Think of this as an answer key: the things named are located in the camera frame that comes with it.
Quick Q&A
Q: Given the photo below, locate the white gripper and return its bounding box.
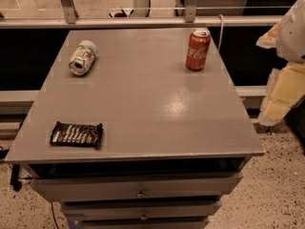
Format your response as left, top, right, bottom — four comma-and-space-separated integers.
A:
256, 0, 305, 126

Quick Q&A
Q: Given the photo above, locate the black rxbar chocolate wrapper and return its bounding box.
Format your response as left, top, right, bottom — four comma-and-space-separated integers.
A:
50, 121, 103, 148

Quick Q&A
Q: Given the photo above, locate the red coca-cola can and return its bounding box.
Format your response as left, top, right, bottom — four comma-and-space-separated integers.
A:
186, 28, 211, 71

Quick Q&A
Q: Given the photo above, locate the grey drawer cabinet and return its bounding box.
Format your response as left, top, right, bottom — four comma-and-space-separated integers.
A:
4, 28, 266, 229

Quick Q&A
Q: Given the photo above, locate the white green soda can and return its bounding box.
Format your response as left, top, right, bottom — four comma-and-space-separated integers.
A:
69, 40, 97, 76

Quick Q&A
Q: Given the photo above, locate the grey metal railing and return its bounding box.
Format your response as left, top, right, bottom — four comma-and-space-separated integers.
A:
0, 0, 295, 29

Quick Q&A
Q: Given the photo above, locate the middle grey drawer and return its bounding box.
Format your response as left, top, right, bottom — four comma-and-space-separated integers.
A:
61, 200, 221, 220

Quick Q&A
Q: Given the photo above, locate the grey drawer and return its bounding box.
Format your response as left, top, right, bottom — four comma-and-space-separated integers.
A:
61, 200, 221, 220
30, 172, 243, 202
70, 218, 209, 229

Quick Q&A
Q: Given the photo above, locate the bottom grey drawer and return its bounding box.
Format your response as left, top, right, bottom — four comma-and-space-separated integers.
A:
70, 218, 209, 229

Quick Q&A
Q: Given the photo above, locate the top grey drawer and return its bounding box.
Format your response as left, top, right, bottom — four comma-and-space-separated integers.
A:
30, 172, 243, 202

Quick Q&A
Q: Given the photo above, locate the white cable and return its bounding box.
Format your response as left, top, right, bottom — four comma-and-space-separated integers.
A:
216, 13, 225, 53

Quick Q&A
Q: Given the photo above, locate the black floor cable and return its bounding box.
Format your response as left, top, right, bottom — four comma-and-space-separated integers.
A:
51, 201, 61, 229

